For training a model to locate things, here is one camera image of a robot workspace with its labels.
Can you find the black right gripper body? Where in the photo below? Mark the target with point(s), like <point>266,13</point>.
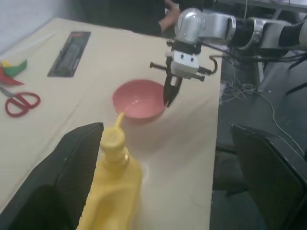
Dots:
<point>168,65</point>

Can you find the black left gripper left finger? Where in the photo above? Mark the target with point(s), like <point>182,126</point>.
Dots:
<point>48,182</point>

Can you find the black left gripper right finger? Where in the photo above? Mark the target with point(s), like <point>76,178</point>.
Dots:
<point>275,187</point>

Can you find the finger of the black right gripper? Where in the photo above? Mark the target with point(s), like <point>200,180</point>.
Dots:
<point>168,92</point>
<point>177,87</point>

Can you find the yellow squeeze bottle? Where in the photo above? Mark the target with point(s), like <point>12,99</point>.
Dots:
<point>115,191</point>

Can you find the pink plastic bowl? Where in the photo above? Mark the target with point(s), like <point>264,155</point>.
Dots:
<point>141,95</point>

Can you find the person's bare hand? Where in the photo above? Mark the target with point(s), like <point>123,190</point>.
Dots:
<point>171,15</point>

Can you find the beige table cloth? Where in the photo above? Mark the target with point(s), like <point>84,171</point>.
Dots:
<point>148,148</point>

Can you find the person in black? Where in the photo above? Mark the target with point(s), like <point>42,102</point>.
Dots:
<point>134,16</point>

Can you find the black blister pack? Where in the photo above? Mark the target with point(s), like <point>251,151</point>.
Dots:
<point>69,54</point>

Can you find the red green yellow paper pinwheel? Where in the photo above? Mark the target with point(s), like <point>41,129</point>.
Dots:
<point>12,70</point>

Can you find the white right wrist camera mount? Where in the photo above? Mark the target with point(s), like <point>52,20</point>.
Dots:
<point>185,63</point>

